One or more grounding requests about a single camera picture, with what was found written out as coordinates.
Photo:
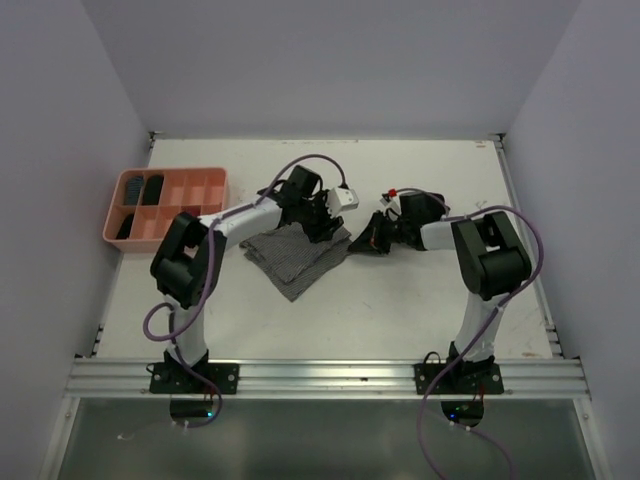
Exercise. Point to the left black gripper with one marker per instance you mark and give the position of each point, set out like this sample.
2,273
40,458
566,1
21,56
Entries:
325,228

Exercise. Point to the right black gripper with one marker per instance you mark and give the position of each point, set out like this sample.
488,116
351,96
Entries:
372,240

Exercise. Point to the grey striped underwear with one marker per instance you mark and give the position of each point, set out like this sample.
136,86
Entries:
291,262
132,190

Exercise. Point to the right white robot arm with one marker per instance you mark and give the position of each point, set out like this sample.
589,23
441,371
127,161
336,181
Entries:
493,262

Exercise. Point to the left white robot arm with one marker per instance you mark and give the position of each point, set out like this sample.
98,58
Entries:
187,265

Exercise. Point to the dark red rolled underwear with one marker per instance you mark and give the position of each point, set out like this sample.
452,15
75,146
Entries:
193,210

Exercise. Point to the grey striped rolled underwear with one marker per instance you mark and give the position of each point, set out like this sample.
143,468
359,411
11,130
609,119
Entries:
132,190

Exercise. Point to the pink divided organizer tray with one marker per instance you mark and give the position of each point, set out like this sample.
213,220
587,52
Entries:
182,186

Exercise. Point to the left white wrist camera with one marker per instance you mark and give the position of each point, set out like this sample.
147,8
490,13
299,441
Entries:
340,200

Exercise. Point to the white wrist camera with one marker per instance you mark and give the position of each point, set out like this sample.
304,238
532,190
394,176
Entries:
340,200
389,201

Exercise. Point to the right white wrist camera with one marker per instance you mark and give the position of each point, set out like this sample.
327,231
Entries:
389,201

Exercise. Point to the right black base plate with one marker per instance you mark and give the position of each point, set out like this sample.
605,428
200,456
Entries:
466,378

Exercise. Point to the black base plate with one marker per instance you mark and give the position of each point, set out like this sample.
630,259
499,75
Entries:
466,378
195,377

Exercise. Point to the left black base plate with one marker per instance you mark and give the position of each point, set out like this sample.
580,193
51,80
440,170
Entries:
195,377

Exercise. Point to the aluminium mounting rail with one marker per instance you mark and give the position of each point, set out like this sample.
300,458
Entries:
315,379

